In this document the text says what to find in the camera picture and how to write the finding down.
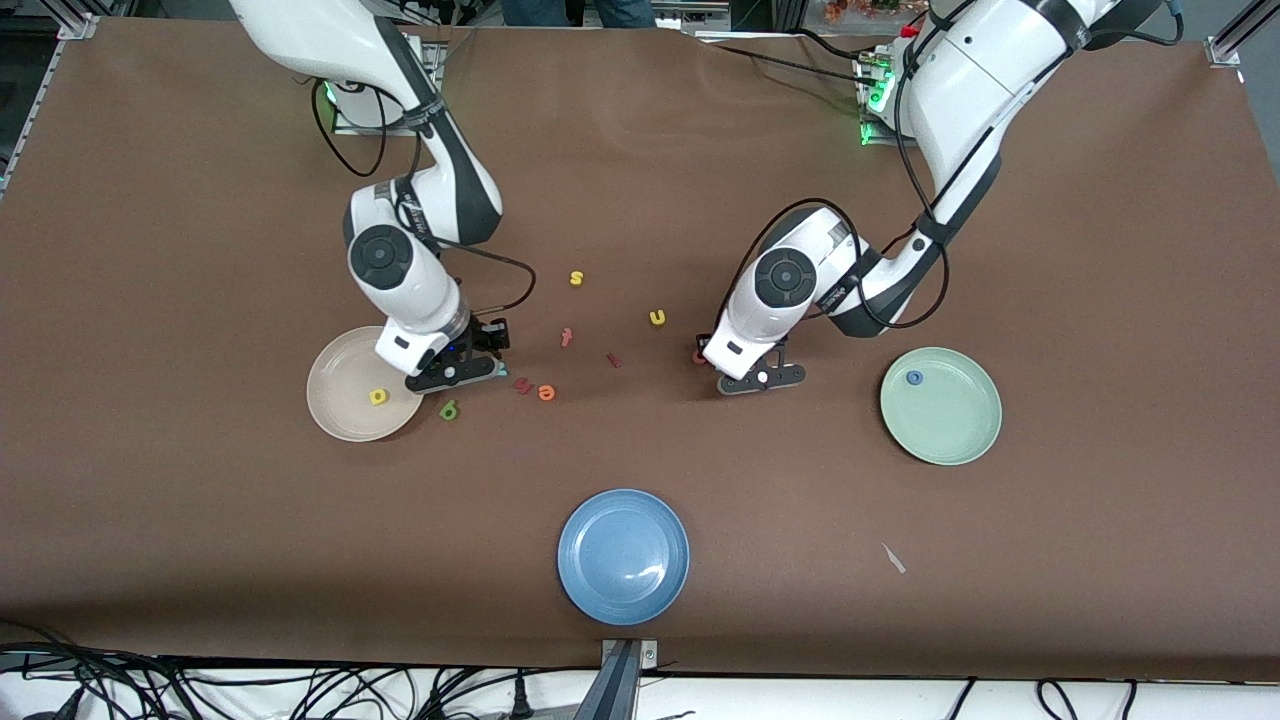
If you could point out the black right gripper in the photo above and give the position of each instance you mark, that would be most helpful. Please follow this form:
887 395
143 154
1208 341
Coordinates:
487 336

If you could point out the green letter g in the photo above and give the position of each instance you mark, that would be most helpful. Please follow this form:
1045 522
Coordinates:
451 403

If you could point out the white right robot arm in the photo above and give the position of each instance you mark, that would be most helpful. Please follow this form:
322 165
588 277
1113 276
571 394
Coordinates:
330 40

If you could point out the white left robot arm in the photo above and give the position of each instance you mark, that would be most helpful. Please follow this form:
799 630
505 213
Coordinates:
980 80

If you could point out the beige round plate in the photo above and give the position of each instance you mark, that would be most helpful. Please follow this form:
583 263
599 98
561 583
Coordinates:
345 370

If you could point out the brown paper table cover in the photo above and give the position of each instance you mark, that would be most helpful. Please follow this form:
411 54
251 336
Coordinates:
620 150

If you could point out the blue round plate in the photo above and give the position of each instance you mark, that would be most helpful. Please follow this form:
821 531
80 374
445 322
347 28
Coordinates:
622 556

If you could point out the green round plate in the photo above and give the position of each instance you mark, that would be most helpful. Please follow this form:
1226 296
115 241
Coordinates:
950 420

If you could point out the white paper scrap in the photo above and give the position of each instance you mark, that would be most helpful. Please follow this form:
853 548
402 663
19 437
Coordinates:
893 558

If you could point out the grey metal equipment box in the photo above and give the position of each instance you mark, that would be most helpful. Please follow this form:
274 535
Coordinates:
695 12

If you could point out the black power plug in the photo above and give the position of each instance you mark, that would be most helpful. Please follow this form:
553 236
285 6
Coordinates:
520 697

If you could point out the orange artificial flowers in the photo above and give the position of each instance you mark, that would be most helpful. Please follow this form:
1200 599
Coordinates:
860 10

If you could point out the grey aluminium pole with bracket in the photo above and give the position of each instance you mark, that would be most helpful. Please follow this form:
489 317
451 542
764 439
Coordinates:
620 690

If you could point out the aluminium frame profile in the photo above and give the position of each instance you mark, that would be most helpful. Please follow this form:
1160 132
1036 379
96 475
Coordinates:
1235 40
30 110

